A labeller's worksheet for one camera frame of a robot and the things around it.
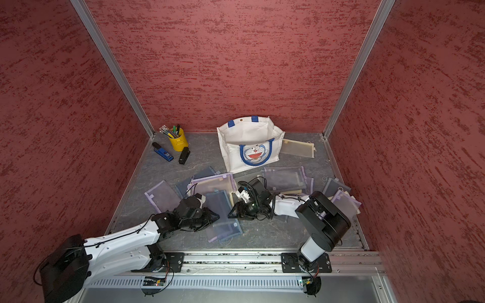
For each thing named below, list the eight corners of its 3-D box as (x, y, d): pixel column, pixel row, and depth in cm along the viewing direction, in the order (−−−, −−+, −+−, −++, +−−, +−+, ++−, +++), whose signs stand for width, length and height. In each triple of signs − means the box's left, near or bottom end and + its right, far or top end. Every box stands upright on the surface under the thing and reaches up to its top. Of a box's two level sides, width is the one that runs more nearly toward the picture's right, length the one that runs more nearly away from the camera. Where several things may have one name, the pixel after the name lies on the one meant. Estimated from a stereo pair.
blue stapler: (151, 148, 114) (149, 145, 112) (157, 144, 117) (155, 140, 114) (168, 163, 107) (165, 159, 105) (174, 158, 110) (172, 155, 107)
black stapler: (179, 164, 108) (178, 161, 106) (185, 149, 115) (184, 146, 113) (185, 164, 108) (184, 161, 105) (191, 150, 115) (190, 147, 112)
